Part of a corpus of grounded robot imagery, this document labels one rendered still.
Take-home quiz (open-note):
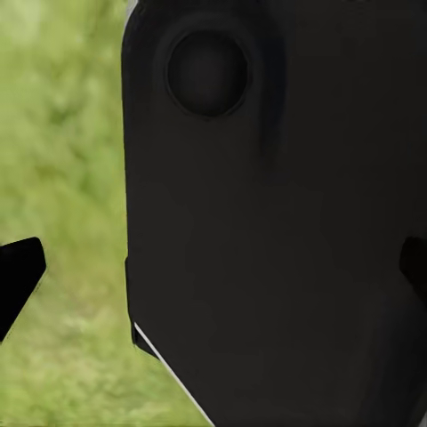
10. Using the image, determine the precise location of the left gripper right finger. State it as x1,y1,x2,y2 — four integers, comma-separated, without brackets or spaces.
399,236,427,309

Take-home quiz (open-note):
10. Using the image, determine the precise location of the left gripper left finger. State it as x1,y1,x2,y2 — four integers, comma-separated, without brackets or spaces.
0,237,46,343

